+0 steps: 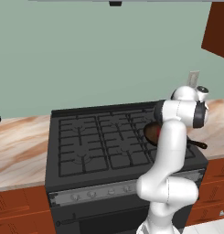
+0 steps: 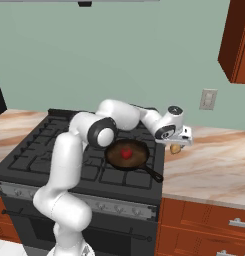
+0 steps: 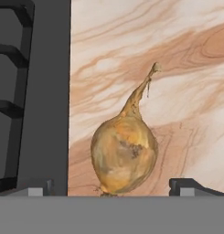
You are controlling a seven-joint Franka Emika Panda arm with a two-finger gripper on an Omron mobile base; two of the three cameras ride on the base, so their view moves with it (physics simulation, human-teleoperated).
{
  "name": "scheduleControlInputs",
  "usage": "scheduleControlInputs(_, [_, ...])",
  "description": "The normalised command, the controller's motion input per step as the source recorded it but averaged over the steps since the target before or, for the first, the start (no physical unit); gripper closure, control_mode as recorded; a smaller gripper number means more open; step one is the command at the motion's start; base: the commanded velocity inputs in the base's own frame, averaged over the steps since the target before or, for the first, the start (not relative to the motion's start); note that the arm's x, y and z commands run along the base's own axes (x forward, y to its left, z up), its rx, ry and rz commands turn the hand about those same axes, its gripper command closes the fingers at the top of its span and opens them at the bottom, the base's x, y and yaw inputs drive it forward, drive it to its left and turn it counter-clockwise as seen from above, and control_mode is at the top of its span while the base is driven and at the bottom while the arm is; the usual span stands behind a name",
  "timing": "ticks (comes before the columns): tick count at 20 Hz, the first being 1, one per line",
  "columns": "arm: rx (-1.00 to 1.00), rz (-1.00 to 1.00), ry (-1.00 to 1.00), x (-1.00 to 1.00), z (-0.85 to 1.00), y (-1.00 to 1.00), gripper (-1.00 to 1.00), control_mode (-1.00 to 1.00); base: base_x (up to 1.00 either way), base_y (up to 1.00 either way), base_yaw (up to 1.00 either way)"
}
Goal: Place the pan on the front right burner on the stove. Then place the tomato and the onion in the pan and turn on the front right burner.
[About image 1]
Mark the black gas stove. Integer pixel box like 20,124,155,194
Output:
44,100,209,234

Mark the dark frying pan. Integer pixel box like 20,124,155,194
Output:
143,121,208,150

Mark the black oven door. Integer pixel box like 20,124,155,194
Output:
50,199,195,234

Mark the grey range hood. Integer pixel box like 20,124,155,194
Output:
27,0,214,7

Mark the brown drawer front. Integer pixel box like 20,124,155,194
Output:
203,156,224,185
0,186,51,215
186,179,224,227

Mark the brown cupboard door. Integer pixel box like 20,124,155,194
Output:
0,209,58,234

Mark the black oven door handle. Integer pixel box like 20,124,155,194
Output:
55,212,150,227

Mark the brown wall cupboard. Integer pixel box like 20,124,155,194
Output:
200,1,224,60

